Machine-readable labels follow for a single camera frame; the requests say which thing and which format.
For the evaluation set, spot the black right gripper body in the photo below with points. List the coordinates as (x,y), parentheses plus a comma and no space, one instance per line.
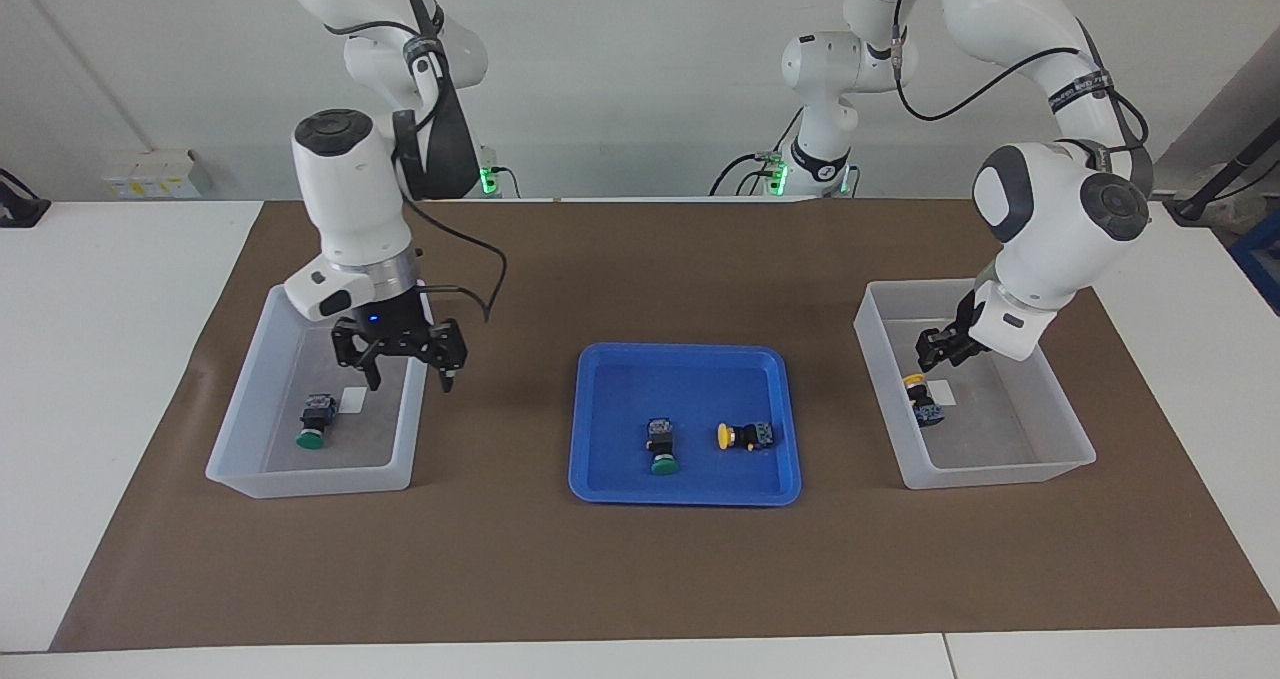
(395,329)

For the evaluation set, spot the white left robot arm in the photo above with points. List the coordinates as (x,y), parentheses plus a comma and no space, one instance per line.
(1050,229)

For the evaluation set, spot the white wall socket box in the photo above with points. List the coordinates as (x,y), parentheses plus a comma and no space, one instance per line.
(150,174)

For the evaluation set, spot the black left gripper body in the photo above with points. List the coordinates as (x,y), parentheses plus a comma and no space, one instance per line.
(958,339)

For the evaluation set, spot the blue plastic tray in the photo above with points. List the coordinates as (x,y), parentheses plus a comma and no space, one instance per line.
(620,439)

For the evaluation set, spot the translucent white plastic box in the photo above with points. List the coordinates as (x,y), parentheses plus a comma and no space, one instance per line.
(245,459)
(1000,439)

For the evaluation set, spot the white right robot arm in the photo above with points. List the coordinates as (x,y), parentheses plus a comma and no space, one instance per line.
(350,199)

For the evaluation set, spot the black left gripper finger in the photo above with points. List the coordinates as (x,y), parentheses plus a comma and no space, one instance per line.
(926,360)
(958,361)

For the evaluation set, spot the green push button switch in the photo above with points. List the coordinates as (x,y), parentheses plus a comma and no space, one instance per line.
(317,419)
(662,446)

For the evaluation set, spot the brown paper table mat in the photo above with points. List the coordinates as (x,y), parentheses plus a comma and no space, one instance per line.
(640,579)

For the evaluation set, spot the black stand pole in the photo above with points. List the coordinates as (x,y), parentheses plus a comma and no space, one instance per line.
(1240,156)

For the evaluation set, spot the yellow push button switch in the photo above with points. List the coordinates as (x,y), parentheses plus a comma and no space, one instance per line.
(922,399)
(742,437)

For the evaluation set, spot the black clamp mount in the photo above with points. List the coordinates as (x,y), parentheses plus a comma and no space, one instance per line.
(20,209)

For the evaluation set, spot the white rectangular label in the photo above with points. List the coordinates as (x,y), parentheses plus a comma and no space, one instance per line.
(946,392)
(352,402)

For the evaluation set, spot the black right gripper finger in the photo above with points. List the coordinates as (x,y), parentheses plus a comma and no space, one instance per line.
(448,375)
(374,374)

